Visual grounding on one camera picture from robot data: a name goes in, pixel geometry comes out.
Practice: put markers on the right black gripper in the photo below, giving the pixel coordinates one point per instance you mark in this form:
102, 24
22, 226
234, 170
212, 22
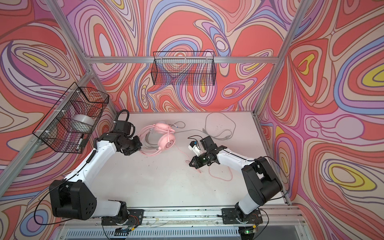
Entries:
198, 164

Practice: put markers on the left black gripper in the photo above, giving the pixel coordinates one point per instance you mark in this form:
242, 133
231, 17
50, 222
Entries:
138, 145

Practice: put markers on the pink cat-ear headphones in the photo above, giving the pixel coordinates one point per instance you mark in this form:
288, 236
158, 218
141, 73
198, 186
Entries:
166, 141

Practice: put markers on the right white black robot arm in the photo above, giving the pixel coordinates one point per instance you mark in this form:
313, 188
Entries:
262, 182

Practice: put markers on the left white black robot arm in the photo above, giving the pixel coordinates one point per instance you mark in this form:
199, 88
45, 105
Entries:
72, 198

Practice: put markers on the white tape roll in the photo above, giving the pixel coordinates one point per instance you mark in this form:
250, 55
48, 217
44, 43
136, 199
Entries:
82, 123

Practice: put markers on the black marker in basket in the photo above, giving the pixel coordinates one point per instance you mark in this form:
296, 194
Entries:
81, 144

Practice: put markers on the black wire basket left wall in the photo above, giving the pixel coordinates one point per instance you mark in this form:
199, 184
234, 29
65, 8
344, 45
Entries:
70, 123

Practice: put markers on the black wire basket wall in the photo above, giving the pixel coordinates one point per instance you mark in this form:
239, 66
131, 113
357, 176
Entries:
184, 68
70, 123

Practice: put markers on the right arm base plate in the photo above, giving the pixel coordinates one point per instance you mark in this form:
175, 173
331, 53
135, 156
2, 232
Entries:
231, 216

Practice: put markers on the black wire basket back wall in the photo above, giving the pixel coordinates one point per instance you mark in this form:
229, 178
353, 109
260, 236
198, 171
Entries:
184, 68

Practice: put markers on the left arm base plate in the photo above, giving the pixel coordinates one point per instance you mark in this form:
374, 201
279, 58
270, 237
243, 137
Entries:
129, 218

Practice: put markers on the aluminium front rail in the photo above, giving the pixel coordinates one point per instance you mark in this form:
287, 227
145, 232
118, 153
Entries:
211, 216

